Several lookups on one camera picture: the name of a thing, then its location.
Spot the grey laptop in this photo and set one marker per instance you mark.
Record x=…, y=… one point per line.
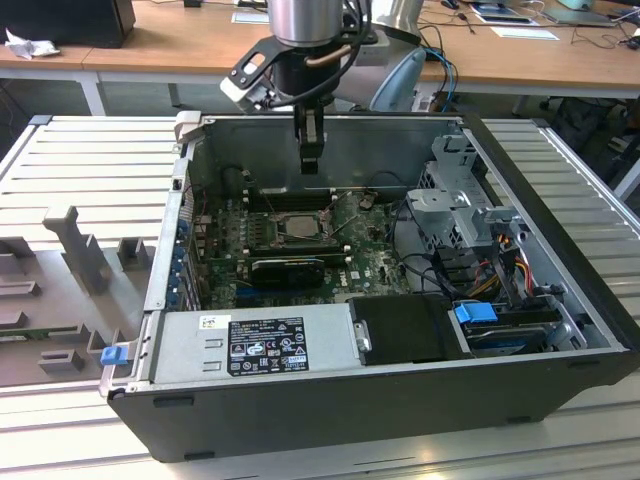
x=580, y=15

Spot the hard disk in blue carrier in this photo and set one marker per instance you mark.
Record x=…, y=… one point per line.
x=472, y=312

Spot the silver power supply unit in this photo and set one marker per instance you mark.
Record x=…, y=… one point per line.
x=175, y=345

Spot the green RAM stick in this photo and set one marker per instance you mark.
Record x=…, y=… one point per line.
x=17, y=334

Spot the black RAM slot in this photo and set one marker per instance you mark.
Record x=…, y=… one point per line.
x=300, y=199
x=300, y=246
x=336, y=262
x=335, y=256
x=300, y=208
x=300, y=203
x=300, y=194
x=300, y=251

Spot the wooden desk white frame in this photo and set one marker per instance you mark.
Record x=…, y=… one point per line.
x=175, y=40

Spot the bronze flexible conduit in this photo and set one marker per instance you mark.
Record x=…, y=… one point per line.
x=320, y=63

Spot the crumpled white paper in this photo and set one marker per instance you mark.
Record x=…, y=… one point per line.
x=30, y=46

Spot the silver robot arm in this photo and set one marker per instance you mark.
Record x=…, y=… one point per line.
x=305, y=20

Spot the black office chair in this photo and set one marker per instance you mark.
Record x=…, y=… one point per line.
x=580, y=130

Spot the white camera with black bracket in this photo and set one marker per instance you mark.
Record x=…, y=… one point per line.
x=245, y=92

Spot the metal drive cage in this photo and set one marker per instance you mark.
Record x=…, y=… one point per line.
x=440, y=200

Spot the CPU socket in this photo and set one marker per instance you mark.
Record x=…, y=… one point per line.
x=280, y=241

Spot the black and grey PC case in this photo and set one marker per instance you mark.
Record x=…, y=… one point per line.
x=300, y=415

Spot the black rectangular box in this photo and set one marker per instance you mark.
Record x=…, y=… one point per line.
x=65, y=22

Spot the silver-topped CPU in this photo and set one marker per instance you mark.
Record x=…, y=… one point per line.
x=301, y=227

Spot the round coin cell battery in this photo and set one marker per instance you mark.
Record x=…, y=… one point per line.
x=365, y=203

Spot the black graphics card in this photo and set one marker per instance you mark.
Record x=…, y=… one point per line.
x=285, y=272

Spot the green motherboard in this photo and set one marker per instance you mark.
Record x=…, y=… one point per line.
x=370, y=250

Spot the blue plastic case latch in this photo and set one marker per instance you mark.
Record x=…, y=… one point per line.
x=112, y=357

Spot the black plastic shroud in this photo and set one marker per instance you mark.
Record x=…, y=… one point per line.
x=400, y=325

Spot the grey parts rack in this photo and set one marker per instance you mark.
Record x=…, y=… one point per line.
x=60, y=300

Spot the grey plastic case latch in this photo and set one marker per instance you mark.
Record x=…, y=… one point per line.
x=187, y=125

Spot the silver camera box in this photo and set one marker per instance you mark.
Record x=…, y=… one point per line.
x=375, y=50

